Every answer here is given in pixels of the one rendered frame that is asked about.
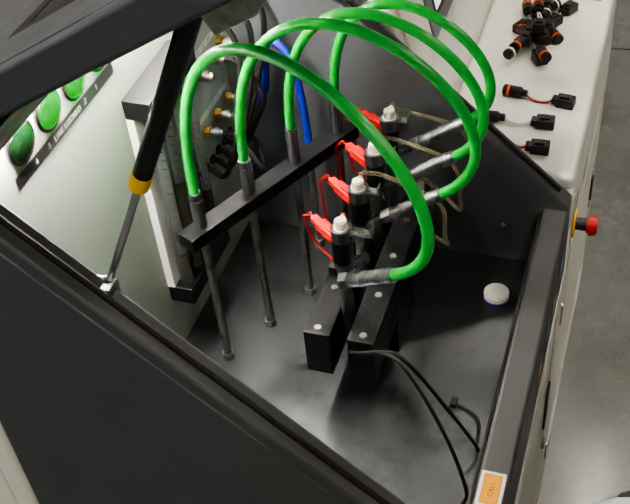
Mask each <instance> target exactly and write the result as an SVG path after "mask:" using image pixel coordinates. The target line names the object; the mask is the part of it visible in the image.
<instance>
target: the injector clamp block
mask: <svg viewBox="0 0 630 504"><path fill-rule="evenodd" d="M387 235H388V236H387ZM385 240H386V241H385V243H384V246H383V248H382V251H381V253H380V256H379V259H378V261H377V264H376V262H375V261H374V246H373V237H372V239H369V256H370V270H372V269H379V268H385V267H396V268H399V267H403V266H405V265H408V264H410V263H411V262H412V261H414V260H415V258H416V257H417V256H418V254H419V252H420V248H421V231H420V226H419V222H418V219H417V216H416V213H415V212H414V213H411V214H409V215H406V216H404V217H401V218H398V219H397V220H395V221H393V223H392V225H391V228H389V227H388V223H387V224H385ZM337 278H338V276H333V275H329V273H328V275H327V278H326V280H325V282H324V285H323V287H322V289H321V292H320V294H319V296H318V298H317V301H316V303H315V305H314V308H313V310H312V312H311V315H310V317H309V319H308V322H307V324H306V326H305V329H304V331H303V335H304V342H305V349H306V357H307V364H308V369H309V370H314V371H319V372H324V373H329V374H333V373H334V371H335V368H336V366H337V363H338V361H339V358H340V356H341V353H342V350H343V348H344V345H345V343H346V342H347V348H348V358H349V369H350V377H351V378H355V379H360V380H365V381H370V382H376V381H377V378H378V375H379V373H380V370H381V367H382V364H383V361H384V358H385V356H364V355H357V354H349V351H350V350H353V351H369V350H386V351H387V350H391V351H396V352H399V351H400V348H401V345H402V342H403V339H404V336H405V333H406V330H407V327H408V324H409V321H410V319H411V316H412V313H413V310H414V307H415V291H414V276H412V277H409V278H407V279H402V280H398V281H397V282H395V283H390V284H378V285H368V287H367V289H366V292H365V294H364V297H363V300H361V299H360V294H359V287H354V288H353V295H354V308H355V320H354V323H353V325H352V328H351V330H350V333H349V335H348V338H347V341H346V340H345V339H344V331H343V320H342V309H341V299H340V288H339V285H338V283H337Z"/></svg>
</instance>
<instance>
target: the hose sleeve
mask: <svg viewBox="0 0 630 504"><path fill-rule="evenodd" d="M394 268H396V267H385V268H379V269H372V270H361V271H355V272H350V273H348V275H347V277H346V282H347V284H348V285H349V286H350V287H363V286H368V285H378V284H390V283H395V282H397V281H398V280H397V281H393V280H392V279H391V278H390V271H391V270H392V269H394Z"/></svg>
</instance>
